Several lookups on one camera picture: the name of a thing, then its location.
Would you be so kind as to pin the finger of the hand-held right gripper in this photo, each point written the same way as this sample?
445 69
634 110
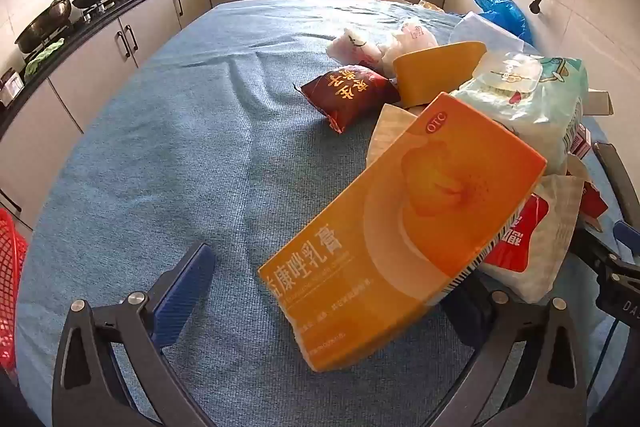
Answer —
600 247
616 179

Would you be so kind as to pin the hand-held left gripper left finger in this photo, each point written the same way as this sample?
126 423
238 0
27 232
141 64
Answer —
187 287

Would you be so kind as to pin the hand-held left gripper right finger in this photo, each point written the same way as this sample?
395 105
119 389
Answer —
465 312

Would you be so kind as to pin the small white carton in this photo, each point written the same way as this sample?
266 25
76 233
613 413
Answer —
581 142

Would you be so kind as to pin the orange medicine box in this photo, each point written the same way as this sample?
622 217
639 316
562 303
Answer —
400 227

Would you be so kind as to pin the red plastic basket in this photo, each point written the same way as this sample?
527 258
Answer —
10 282

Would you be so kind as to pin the red-brown snack packet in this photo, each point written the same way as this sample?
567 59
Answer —
350 94

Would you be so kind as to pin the white plastic bag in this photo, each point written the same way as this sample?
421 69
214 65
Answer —
415 34
350 47

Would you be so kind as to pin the red carton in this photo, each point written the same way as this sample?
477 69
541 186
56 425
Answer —
592 202

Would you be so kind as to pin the white paper bag red label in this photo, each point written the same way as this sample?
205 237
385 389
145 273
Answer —
542 252

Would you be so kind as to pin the white cardboard box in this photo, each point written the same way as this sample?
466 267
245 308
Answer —
597 103

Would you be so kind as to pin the pale green wet wipes pack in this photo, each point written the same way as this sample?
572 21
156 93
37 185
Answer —
540 122

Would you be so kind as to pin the blue tablecloth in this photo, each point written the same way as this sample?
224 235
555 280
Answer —
200 157

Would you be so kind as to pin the blue plastic bag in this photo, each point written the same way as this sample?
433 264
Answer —
500 7

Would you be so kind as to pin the yellow cardboard piece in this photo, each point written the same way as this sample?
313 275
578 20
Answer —
435 72

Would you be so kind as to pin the beige lower kitchen cabinets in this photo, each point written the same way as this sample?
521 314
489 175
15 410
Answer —
100 57

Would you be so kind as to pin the white seasoning container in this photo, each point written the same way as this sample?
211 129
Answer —
11 87

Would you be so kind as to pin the green cloth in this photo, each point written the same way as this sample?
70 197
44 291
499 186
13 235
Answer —
42 57

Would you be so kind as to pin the gas stove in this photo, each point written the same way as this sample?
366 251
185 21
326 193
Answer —
107 4

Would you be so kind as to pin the steel wok pan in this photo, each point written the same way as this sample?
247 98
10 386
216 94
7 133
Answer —
42 24

